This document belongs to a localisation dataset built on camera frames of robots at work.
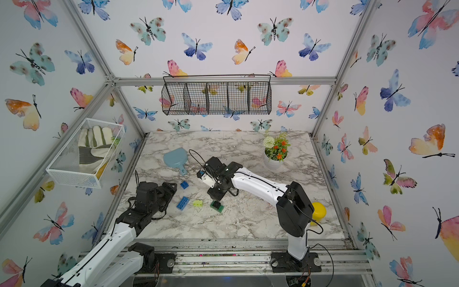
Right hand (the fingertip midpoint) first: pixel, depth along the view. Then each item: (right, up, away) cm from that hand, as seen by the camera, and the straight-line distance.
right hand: (216, 191), depth 82 cm
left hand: (-18, +2, +1) cm, 18 cm away
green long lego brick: (+1, -10, +6) cm, 11 cm away
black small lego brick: (0, -7, +4) cm, 8 cm away
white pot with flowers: (+30, +18, +11) cm, 37 cm away
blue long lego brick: (-17, -7, +6) cm, 20 cm away
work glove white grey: (-51, +21, -5) cm, 55 cm away
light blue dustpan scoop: (-27, +15, +27) cm, 41 cm away
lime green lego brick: (-9, -7, +6) cm, 13 cm away
